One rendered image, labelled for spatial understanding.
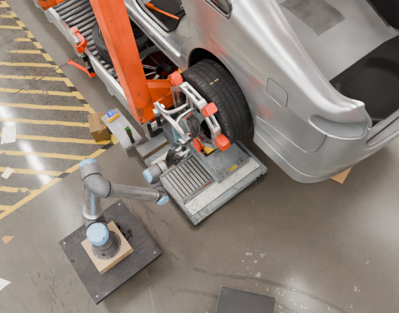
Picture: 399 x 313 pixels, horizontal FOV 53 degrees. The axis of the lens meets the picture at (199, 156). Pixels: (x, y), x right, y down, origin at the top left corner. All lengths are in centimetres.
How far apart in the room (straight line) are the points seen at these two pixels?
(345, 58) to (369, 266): 166
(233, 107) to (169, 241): 135
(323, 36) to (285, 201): 141
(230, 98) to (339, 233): 154
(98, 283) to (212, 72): 177
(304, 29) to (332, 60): 33
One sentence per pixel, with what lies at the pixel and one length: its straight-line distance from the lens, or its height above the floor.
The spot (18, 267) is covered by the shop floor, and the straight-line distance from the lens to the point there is 386.
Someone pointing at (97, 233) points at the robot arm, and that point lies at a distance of 298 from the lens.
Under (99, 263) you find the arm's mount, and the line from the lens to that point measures 319.
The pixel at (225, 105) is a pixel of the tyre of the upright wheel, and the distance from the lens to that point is 277.
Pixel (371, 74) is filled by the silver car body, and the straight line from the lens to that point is 341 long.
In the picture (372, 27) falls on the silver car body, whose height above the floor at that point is 95.
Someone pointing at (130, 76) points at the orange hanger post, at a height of 111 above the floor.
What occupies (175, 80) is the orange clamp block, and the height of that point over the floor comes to 109.
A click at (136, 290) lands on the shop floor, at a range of 345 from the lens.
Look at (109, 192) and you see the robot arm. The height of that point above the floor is 110.
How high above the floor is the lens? 330
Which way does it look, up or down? 60 degrees down
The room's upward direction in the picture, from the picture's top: 9 degrees counter-clockwise
